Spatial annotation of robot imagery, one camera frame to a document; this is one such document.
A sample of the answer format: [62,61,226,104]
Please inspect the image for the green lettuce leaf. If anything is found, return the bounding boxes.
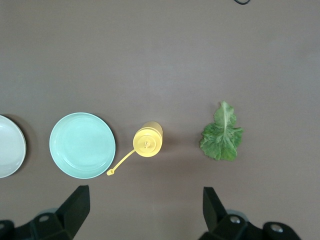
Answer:
[199,100,244,162]

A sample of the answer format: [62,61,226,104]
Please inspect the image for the mint green plate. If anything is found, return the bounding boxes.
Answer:
[49,112,117,180]

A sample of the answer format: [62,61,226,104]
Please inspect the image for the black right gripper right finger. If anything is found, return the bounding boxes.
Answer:
[199,186,301,240]

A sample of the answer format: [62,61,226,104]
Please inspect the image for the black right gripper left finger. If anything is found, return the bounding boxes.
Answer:
[13,185,90,240]

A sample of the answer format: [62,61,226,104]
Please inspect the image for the yellow squeeze sauce bottle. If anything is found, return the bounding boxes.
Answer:
[106,121,164,177]

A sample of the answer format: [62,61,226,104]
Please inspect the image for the beige plate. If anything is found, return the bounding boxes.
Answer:
[0,114,27,179]

